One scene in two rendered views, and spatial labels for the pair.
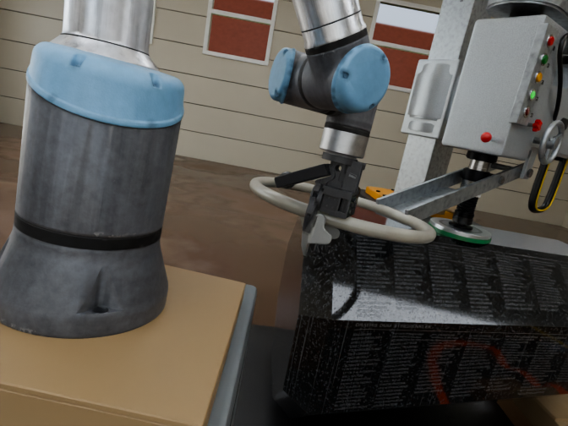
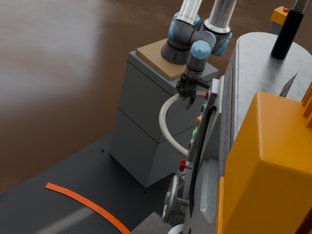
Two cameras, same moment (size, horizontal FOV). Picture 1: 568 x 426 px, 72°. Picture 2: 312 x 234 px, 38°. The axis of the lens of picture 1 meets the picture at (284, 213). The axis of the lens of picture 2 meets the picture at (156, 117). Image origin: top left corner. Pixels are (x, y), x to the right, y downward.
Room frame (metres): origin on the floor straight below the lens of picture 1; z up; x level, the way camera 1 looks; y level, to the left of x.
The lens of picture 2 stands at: (1.86, -1.65, 2.22)
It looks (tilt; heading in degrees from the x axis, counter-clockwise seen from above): 38 degrees down; 128
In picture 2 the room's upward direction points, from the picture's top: 15 degrees clockwise
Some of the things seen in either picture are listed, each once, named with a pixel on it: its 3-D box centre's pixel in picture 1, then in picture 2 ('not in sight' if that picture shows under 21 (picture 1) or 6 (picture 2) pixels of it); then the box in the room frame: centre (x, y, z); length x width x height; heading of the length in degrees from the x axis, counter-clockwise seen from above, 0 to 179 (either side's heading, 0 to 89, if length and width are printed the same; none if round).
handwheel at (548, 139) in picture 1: (540, 140); (181, 201); (1.39, -0.82, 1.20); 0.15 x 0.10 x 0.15; 129
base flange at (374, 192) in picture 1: (414, 202); not in sight; (2.34, -0.76, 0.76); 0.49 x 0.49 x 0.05; 8
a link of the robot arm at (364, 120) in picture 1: (353, 100); (198, 55); (0.79, -0.09, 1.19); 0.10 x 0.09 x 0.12; 119
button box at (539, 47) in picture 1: (532, 77); (203, 122); (1.28, -0.66, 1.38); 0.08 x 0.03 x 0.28; 129
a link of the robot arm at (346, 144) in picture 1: (343, 144); (194, 71); (0.79, -0.09, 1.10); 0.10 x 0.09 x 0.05; 159
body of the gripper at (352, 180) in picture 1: (335, 186); (188, 83); (0.78, -0.09, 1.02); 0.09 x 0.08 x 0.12; 69
